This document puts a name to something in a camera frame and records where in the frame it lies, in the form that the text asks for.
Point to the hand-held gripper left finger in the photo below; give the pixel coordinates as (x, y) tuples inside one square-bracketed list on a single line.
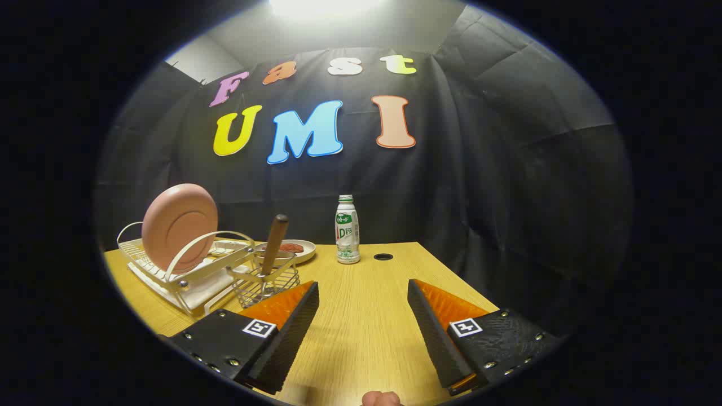
[(287, 338)]

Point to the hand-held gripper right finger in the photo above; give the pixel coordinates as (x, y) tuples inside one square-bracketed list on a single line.
[(437, 338)]

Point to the pink plate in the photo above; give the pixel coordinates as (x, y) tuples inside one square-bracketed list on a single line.
[(177, 225)]

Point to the beige round plate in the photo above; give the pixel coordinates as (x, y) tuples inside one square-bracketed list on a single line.
[(304, 251)]

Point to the red raw meat piece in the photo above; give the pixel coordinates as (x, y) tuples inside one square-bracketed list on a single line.
[(292, 247)]

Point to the white drip tray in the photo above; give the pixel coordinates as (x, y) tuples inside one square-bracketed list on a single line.
[(197, 293)]

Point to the white plastic drink bottle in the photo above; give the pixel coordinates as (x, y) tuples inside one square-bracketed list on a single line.
[(347, 237)]

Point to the black backdrop cloth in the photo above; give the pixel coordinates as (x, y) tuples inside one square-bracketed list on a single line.
[(507, 197)]

